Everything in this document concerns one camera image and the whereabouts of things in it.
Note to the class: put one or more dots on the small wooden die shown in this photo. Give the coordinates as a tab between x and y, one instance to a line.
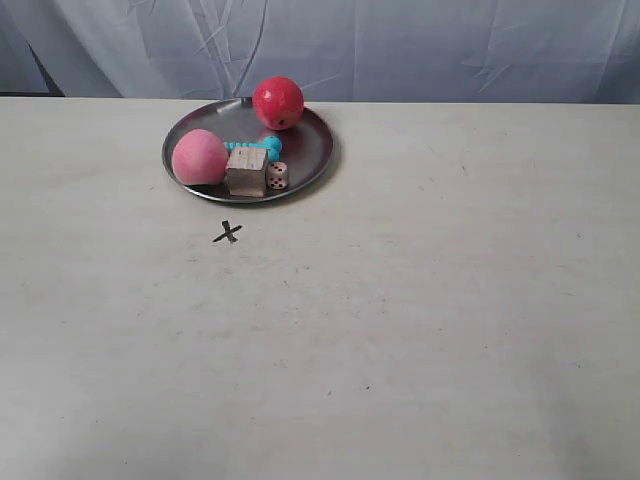
277	175

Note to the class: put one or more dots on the round metal plate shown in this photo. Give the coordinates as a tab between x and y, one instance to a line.
307	146

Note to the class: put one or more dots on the wooden cube block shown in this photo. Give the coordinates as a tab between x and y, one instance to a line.
246	172

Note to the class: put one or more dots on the teal bone toy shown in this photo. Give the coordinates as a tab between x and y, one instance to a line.
272	144

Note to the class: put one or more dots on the red toy apple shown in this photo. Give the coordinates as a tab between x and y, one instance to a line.
278	103

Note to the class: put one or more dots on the pink toy peach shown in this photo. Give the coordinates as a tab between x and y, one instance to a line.
200	158

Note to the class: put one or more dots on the black X mark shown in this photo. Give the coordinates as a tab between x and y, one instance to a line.
229	232

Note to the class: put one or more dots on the white backdrop cloth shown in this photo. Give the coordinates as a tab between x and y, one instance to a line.
400	51

